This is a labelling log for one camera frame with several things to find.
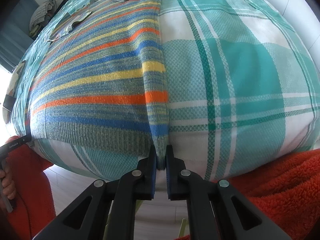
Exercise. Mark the white wardrobe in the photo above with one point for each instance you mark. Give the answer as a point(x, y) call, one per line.
point(301, 17)

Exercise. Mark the orange fleece clothing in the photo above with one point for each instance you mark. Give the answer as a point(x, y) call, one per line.
point(287, 192)

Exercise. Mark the white patterned pillow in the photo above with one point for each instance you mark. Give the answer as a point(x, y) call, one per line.
point(12, 88)

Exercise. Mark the teal checked bed cover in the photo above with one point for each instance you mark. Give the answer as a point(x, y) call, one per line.
point(242, 90)

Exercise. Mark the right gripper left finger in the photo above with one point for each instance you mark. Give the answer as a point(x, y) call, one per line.
point(106, 210)

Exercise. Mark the person's left hand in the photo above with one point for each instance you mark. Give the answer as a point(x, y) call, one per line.
point(9, 189)

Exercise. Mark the pile of clothes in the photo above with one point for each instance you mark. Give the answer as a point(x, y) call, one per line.
point(41, 17)

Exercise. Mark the striped knit sweater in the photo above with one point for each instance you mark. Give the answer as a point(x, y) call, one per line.
point(103, 84)

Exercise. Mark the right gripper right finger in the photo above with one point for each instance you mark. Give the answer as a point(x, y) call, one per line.
point(216, 210)

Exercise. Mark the teal curtain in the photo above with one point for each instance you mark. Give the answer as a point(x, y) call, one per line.
point(15, 39)

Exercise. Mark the green object on floor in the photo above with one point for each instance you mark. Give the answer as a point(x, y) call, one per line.
point(184, 225)

